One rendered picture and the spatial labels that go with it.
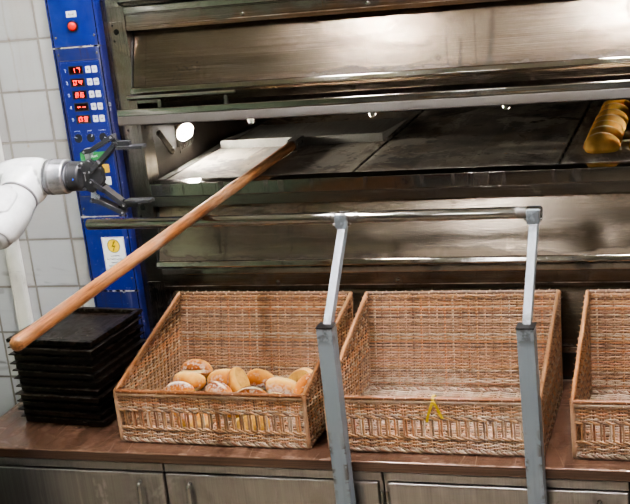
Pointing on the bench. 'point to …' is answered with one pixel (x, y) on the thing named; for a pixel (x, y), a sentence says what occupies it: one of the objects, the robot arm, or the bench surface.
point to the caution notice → (113, 250)
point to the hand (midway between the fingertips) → (144, 173)
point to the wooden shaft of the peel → (141, 254)
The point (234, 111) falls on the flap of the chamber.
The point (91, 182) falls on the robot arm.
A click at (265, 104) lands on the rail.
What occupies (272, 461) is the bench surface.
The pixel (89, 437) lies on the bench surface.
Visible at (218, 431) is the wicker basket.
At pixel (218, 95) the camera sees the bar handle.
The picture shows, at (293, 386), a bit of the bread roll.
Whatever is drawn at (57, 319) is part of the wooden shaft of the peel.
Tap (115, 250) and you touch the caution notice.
